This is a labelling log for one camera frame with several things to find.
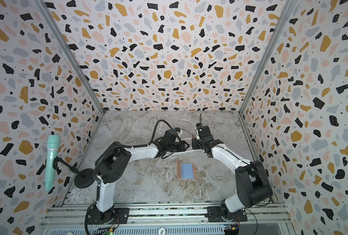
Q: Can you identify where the white plastic basket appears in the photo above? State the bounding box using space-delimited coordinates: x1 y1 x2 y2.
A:
163 137 202 158

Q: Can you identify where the tan leather card holder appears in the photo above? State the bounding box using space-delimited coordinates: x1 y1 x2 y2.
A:
176 160 195 180

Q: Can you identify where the aluminium mounting rail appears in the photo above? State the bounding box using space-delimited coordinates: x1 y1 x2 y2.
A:
38 201 295 235

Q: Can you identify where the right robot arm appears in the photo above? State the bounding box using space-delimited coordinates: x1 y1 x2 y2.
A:
192 123 273 220

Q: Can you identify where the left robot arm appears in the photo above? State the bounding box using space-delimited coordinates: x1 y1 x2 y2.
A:
91 129 191 217

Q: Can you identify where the mint green microphone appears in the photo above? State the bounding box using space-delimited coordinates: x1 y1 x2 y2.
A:
44 135 60 192

